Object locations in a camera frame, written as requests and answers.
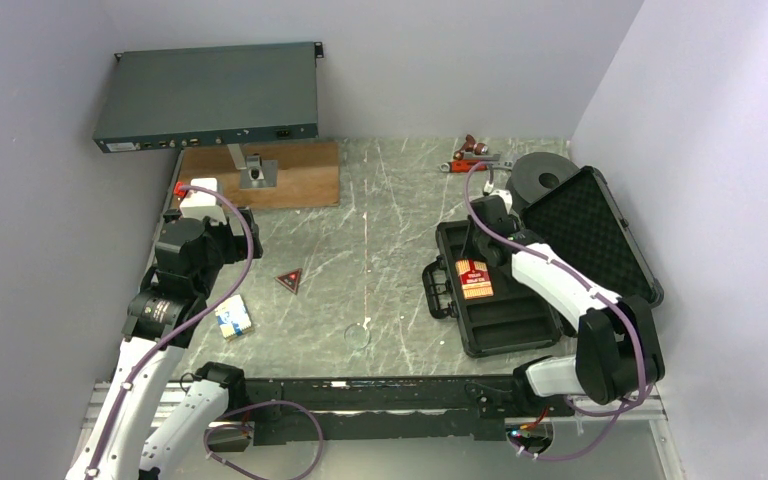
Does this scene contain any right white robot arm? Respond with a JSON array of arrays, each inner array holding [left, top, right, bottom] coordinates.
[[465, 194, 666, 415]]

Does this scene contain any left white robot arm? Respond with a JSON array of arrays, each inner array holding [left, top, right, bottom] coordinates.
[[66, 208, 262, 479]]

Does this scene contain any black poker set case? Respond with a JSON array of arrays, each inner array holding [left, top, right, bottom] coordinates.
[[422, 166, 664, 358]]

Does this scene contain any blue playing card box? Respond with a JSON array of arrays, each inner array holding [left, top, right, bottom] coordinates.
[[215, 294, 254, 340]]

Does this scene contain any grey filament spool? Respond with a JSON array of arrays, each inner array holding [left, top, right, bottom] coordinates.
[[506, 152, 579, 214]]

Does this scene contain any red triangular dealer button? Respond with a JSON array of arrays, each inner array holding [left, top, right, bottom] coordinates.
[[275, 268, 303, 295]]

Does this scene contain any wooden base board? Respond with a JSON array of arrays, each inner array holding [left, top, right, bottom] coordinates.
[[178, 141, 340, 210]]

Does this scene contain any dark green rack device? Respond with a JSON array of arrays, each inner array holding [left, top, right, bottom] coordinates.
[[92, 41, 324, 153]]

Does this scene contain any clear round dealer button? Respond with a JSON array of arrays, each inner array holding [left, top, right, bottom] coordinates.
[[344, 323, 371, 351]]

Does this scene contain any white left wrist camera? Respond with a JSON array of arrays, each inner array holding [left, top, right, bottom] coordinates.
[[173, 177, 227, 225]]

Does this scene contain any brown hose nozzle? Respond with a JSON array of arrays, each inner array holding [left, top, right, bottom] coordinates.
[[453, 134, 489, 160]]

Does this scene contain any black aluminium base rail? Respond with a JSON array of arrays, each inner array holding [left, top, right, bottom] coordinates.
[[82, 376, 667, 455]]

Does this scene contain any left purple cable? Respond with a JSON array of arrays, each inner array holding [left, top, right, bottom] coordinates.
[[82, 184, 326, 480]]

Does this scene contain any purple cable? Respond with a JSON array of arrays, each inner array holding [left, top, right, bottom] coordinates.
[[464, 160, 657, 464], [82, 184, 326, 480]]

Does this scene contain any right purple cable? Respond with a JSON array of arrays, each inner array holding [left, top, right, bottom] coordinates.
[[464, 160, 657, 464]]

